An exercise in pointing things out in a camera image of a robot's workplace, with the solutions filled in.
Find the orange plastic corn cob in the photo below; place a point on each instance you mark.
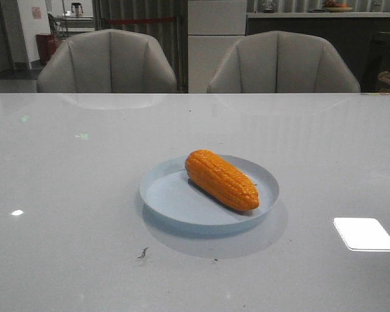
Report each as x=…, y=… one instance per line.
x=222, y=180

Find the light blue round plate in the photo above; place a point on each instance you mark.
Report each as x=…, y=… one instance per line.
x=167, y=190

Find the right beige leather chair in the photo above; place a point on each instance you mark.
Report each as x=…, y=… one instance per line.
x=282, y=62

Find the beige leather chair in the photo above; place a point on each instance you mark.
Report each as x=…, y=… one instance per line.
x=282, y=62
x=108, y=61

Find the left beige leather chair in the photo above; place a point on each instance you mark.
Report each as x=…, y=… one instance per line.
x=108, y=61

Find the white cabinet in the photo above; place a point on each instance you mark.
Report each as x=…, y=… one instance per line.
x=212, y=27

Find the red barrier belt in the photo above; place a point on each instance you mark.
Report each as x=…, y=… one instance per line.
x=140, y=21

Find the background table with jug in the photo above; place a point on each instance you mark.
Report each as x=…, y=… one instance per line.
x=65, y=26

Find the red trash bin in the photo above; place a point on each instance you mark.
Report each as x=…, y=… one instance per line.
x=46, y=47

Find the thermos jug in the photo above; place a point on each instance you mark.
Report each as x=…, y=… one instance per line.
x=77, y=9

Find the grey counter with white top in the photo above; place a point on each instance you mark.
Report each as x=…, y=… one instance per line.
x=350, y=32

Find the fruit bowl on counter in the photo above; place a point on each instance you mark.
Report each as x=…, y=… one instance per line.
x=335, y=6

